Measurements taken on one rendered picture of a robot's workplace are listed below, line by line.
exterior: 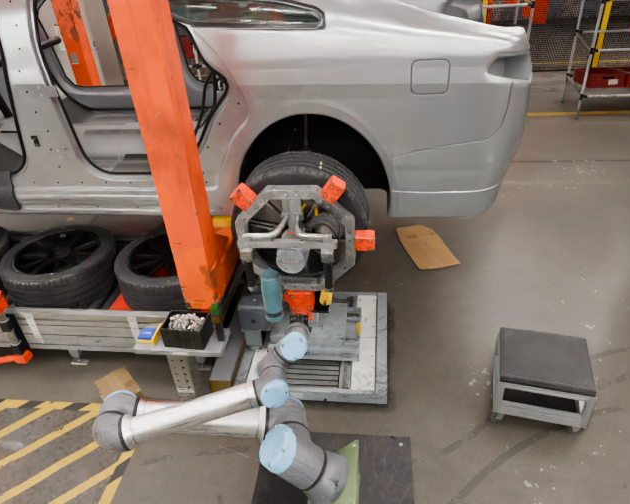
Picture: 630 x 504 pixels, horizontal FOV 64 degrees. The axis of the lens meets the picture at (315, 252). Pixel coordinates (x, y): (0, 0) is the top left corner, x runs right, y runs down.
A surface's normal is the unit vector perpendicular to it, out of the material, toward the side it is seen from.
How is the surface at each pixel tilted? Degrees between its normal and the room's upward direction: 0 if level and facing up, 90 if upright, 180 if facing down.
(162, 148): 90
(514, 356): 0
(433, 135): 90
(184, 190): 90
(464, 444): 0
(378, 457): 0
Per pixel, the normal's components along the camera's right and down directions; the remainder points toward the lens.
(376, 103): -0.11, 0.55
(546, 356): -0.06, -0.83
